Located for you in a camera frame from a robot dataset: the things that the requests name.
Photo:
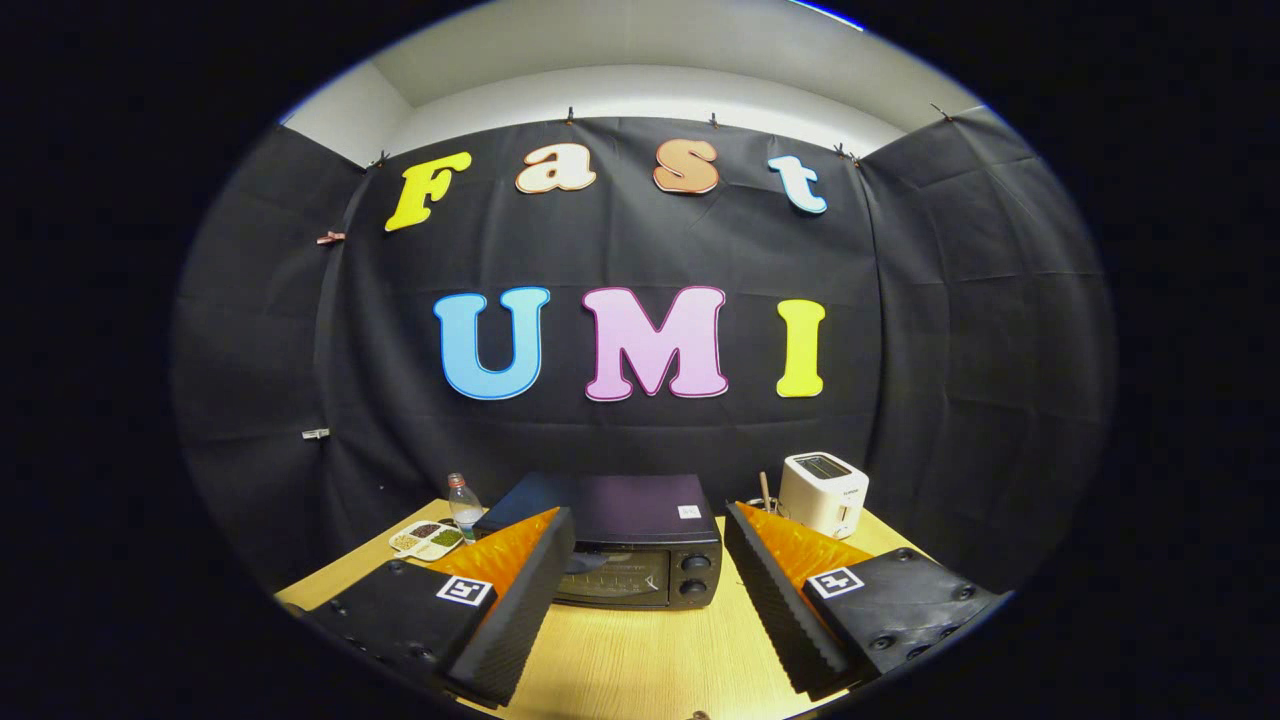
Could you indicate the white bread toaster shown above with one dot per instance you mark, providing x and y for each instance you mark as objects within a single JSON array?
[{"x": 820, "y": 495}]

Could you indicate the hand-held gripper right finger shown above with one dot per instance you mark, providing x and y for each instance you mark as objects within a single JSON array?
[{"x": 775, "y": 600}]

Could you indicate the divided white snack tray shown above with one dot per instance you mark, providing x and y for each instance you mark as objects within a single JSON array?
[{"x": 428, "y": 540}]

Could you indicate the black toaster oven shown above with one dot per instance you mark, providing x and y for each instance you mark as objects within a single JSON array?
[{"x": 620, "y": 510}]

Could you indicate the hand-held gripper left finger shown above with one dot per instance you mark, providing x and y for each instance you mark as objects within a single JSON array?
[{"x": 520, "y": 605}]

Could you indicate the clear plastic bottle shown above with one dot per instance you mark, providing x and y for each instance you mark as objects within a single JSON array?
[{"x": 464, "y": 515}]

